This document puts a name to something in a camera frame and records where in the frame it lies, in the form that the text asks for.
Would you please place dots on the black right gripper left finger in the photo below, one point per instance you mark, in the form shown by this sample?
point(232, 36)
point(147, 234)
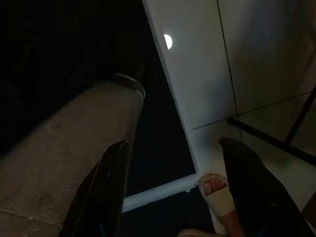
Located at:
point(101, 195)

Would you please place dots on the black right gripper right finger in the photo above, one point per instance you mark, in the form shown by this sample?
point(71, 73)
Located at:
point(256, 197)

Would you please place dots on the cream rubber slipper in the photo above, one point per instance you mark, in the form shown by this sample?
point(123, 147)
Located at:
point(219, 201)

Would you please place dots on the person's bare foot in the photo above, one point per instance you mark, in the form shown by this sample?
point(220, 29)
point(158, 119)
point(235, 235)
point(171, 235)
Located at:
point(213, 185)

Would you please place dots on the silver robot leg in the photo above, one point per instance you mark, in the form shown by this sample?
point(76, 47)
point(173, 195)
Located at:
point(74, 148)

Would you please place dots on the white floor edge trim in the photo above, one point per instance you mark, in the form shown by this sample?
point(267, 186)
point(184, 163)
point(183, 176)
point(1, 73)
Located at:
point(160, 192)

